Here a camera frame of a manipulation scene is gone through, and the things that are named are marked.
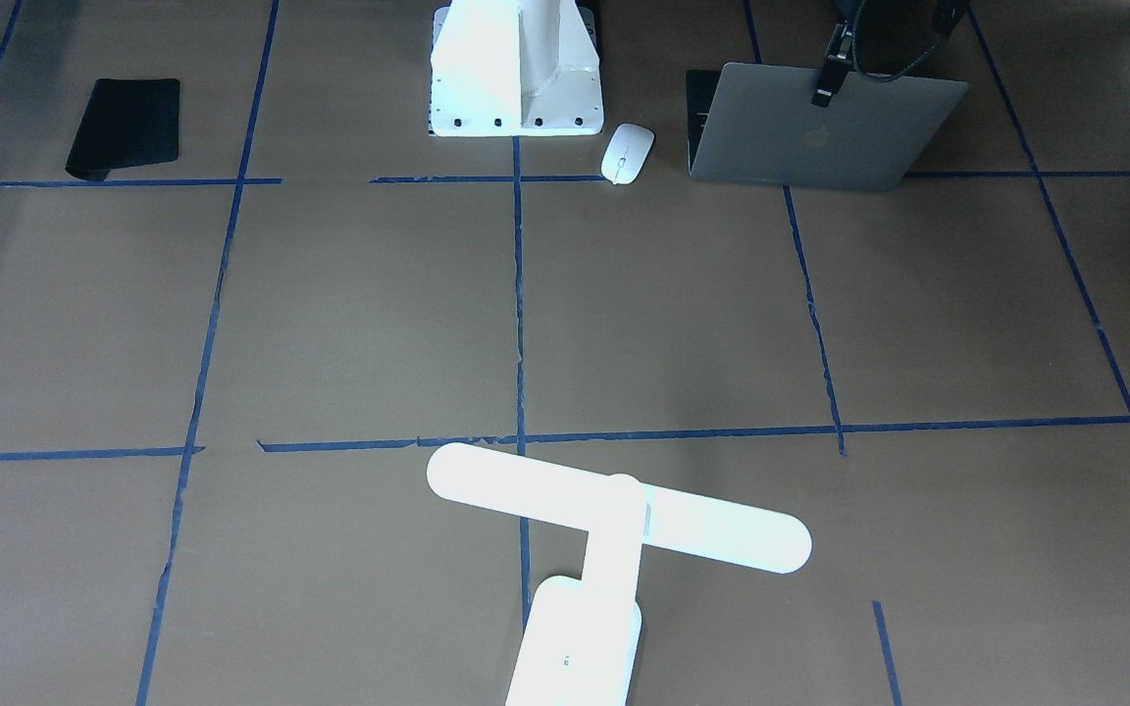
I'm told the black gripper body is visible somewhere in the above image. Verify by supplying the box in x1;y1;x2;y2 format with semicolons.
825;24;853;69

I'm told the grey laptop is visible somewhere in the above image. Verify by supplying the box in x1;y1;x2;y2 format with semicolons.
686;62;968;191

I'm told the white computer mouse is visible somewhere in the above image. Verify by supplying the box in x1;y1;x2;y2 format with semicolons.
600;124;655;186

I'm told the black mouse pad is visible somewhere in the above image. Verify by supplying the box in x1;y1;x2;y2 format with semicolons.
66;77;182;182

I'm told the black braided cable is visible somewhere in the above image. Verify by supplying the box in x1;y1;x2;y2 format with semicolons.
849;0;963;82

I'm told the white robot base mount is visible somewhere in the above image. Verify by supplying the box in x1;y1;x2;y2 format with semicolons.
428;1;605;138

